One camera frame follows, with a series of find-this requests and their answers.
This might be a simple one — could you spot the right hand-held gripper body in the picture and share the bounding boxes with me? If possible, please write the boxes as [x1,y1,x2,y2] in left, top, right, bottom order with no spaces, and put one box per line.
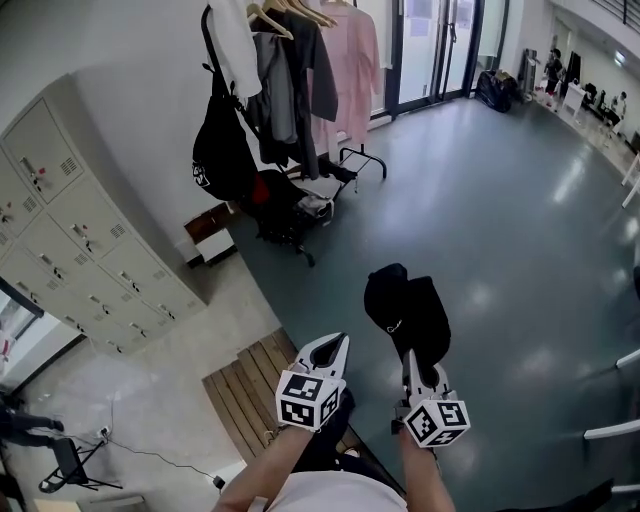
[390,388,473,450]

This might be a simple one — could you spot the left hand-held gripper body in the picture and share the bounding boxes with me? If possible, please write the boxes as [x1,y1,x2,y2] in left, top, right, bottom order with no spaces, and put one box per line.
[274,361,349,434]

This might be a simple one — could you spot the black cap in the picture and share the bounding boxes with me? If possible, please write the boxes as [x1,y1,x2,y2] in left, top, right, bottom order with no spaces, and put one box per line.
[363,263,453,369]

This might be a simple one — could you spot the clothes rack with garments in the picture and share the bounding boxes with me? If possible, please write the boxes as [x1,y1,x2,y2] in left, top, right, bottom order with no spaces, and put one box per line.
[199,0,389,269]

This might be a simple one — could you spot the person's left forearm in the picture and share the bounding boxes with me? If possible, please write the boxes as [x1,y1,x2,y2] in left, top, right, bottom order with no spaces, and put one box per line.
[212,427,314,512]

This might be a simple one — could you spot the person's right forearm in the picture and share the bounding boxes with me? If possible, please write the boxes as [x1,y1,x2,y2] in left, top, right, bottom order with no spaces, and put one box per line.
[399,442,456,512]

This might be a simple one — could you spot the person's black trousers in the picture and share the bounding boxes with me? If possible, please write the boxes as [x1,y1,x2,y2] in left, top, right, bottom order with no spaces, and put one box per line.
[299,389,386,481]

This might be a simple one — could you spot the brown wooden steps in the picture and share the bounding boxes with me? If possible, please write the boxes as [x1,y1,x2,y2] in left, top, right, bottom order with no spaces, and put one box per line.
[202,327,406,496]

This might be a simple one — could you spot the person's white shirt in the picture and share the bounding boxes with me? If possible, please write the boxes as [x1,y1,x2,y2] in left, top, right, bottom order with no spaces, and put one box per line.
[264,469,409,512]

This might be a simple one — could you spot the white box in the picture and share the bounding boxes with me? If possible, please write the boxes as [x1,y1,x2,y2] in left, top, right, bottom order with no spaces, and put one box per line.
[188,232,239,269]

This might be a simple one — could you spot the black backpack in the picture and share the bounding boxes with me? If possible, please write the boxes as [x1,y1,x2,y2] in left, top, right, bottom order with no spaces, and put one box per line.
[239,169,321,246]

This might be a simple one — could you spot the dark brown wooden board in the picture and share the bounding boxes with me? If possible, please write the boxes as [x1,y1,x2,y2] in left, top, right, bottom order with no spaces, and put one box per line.
[183,202,236,236]

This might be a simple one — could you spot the black table white legs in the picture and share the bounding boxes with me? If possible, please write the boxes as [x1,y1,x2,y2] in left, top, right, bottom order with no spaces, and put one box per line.
[583,347,640,441]

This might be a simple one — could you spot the black chair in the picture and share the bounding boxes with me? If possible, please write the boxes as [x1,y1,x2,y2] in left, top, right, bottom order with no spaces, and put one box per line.
[38,437,124,494]

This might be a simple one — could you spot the grey metal locker cabinet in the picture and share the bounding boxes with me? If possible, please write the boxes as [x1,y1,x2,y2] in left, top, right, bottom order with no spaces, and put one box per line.
[0,74,209,356]

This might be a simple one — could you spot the dark grey garment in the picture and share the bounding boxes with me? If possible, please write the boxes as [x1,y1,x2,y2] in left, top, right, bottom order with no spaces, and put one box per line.
[279,9,339,181]

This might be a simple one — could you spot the light grey garment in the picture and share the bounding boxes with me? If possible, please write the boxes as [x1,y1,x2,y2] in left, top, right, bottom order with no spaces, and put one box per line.
[247,32,299,146]

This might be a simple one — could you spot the pink garment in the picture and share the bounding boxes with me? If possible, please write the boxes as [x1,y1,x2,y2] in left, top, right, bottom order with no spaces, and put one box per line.
[307,2,381,146]

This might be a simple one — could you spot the black bags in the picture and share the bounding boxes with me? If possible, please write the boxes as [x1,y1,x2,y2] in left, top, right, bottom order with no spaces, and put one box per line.
[473,69,516,114]

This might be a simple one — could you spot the clear water bottle red label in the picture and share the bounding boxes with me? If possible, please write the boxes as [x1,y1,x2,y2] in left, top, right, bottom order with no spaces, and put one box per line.
[0,322,16,369]

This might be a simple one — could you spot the small white table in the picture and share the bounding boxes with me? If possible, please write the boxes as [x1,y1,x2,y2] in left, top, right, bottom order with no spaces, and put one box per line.
[564,82,589,124]

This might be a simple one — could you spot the white garment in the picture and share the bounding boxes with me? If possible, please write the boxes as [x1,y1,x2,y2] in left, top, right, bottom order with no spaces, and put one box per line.
[205,0,264,101]

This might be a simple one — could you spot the black framed glass doors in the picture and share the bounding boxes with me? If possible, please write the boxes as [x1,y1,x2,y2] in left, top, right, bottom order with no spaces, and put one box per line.
[382,0,509,121]

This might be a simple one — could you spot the wooden clothes hanger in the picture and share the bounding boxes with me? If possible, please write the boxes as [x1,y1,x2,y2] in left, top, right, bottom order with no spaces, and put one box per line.
[247,4,295,41]
[262,0,339,29]

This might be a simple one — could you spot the black power cable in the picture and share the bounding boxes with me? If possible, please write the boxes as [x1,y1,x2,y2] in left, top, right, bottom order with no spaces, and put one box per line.
[64,434,221,484]

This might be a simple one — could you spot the black drawstring bag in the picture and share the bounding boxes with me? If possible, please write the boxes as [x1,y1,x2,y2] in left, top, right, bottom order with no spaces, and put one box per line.
[192,64,259,201]

